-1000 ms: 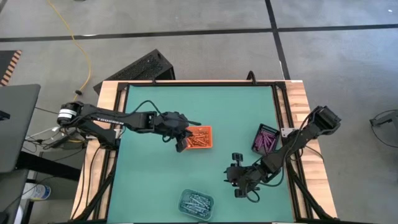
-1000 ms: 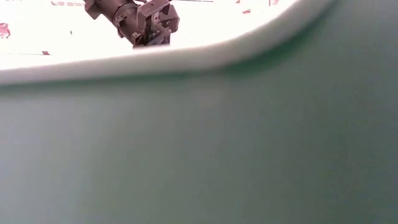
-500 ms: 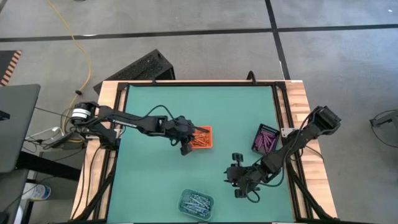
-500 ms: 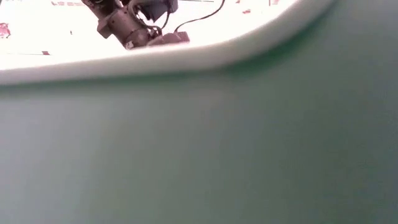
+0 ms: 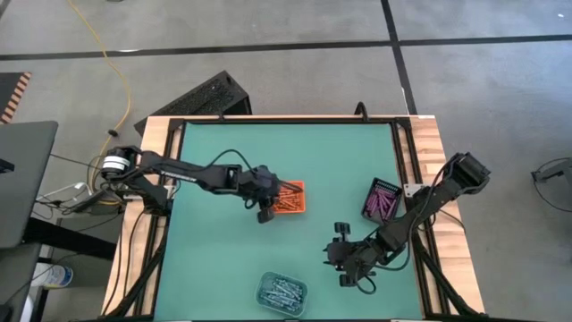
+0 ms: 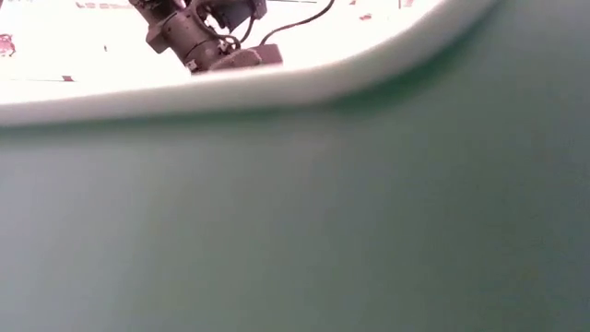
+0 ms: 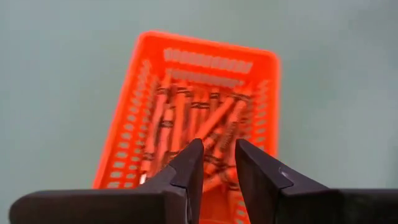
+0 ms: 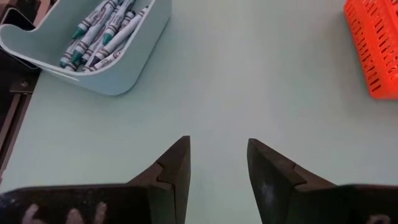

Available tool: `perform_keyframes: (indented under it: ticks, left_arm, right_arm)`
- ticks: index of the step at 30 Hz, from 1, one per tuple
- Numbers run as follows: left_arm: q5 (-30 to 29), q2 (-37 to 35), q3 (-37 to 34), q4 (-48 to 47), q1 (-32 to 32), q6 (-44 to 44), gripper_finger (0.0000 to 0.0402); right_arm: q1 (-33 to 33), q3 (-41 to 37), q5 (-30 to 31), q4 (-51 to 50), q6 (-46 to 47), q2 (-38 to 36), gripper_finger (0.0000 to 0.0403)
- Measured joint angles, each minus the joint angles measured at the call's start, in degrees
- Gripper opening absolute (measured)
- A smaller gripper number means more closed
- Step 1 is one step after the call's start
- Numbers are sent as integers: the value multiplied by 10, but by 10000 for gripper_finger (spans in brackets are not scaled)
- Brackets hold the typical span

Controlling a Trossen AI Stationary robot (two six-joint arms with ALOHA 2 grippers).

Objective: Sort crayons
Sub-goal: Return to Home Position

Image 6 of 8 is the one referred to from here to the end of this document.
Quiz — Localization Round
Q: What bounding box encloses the black hanging ceiling fixture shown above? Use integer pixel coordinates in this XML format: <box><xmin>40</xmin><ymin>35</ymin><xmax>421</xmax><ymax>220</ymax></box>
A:
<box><xmin>0</xmin><ymin>32</ymin><xmax>18</xmax><ymax>59</ymax></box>

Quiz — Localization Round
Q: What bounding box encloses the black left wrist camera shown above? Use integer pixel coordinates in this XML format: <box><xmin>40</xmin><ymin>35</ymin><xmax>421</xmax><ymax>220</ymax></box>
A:
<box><xmin>209</xmin><ymin>0</ymin><xmax>269</xmax><ymax>33</ymax></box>

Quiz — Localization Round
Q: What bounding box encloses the grey-green plastic tray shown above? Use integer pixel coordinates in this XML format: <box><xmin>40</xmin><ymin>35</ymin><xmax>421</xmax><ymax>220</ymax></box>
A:
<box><xmin>0</xmin><ymin>0</ymin><xmax>590</xmax><ymax>332</ymax></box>

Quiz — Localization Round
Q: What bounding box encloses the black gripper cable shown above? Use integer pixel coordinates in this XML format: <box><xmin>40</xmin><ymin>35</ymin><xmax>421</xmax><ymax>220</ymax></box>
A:
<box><xmin>239</xmin><ymin>0</ymin><xmax>337</xmax><ymax>48</ymax></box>

